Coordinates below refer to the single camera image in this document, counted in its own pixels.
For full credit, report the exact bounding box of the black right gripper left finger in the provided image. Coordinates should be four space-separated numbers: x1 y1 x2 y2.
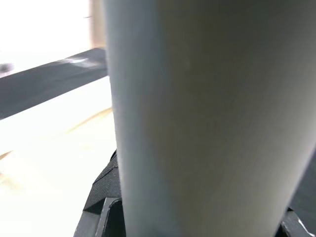
74 150 125 237

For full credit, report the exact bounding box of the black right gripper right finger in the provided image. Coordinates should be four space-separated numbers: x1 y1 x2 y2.
278 207 316 237

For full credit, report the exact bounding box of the white plastic table leg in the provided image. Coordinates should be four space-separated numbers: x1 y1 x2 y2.
102 0 316 237

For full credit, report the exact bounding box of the white plastic table top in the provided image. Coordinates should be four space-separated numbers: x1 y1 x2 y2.
0 75 119 237

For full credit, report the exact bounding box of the black tablecloth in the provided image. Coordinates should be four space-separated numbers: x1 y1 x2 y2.
0 48 316 213

